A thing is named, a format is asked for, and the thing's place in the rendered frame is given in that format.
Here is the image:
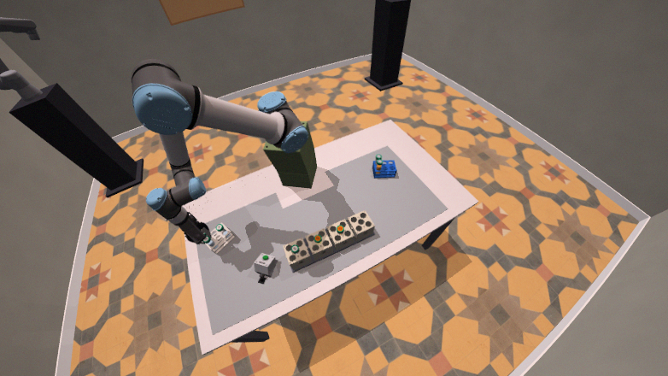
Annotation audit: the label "blue tube rack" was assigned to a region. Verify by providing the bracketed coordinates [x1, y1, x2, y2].
[372, 161, 396, 178]

